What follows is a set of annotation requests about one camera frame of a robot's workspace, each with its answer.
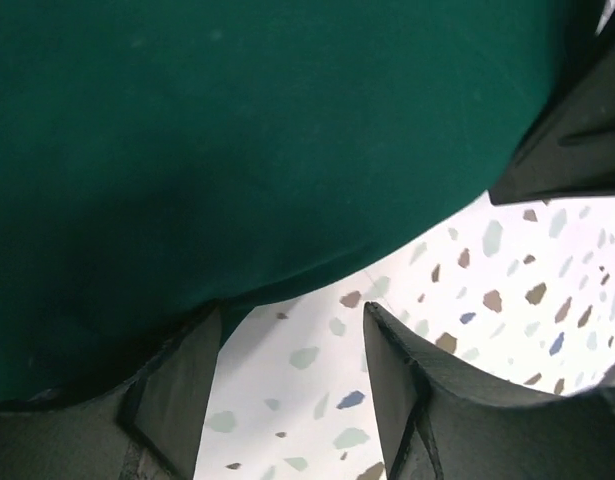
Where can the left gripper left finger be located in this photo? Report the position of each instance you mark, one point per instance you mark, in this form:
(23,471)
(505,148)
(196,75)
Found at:
(139,420)

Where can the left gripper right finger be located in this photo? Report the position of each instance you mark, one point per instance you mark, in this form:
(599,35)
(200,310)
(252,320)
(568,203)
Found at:
(439,417)

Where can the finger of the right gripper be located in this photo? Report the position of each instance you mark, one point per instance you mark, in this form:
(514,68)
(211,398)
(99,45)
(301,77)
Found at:
(570,151)

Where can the green surgical drape cloth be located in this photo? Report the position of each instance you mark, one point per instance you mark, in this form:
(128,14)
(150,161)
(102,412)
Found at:
(158,155)

